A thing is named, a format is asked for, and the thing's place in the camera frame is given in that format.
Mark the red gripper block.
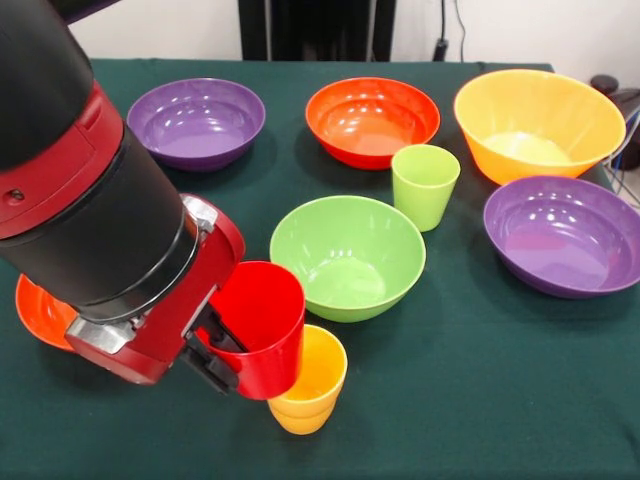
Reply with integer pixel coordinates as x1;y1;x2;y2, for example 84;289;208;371
64;192;250;396

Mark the red plastic cup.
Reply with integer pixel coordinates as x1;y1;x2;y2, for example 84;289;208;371
194;260;307;403

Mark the yellow plastic cup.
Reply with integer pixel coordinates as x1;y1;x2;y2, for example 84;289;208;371
266;323;349;436

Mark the green plastic bowl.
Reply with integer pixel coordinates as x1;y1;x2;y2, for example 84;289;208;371
269;195;428;324

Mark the orange-red plastic bowl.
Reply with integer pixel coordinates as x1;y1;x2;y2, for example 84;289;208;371
305;76;442;171
15;273;80;354

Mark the purple plastic bowl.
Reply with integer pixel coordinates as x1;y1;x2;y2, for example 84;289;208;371
483;175;640;300
125;77;266;174

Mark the dark green tablecloth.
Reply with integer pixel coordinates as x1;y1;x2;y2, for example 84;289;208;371
0;58;640;480

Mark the green plastic cup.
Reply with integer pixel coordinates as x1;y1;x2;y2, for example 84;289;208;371
391;143;462;233

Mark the large orange plastic bowl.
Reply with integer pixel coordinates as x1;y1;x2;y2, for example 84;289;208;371
453;68;627;186

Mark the black chair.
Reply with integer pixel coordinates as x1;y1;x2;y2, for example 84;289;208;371
589;73;640;119

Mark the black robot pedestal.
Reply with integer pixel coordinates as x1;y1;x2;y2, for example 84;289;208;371
237;0;397;63

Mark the black wall cable plug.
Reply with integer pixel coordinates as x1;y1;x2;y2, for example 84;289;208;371
432;0;466;64

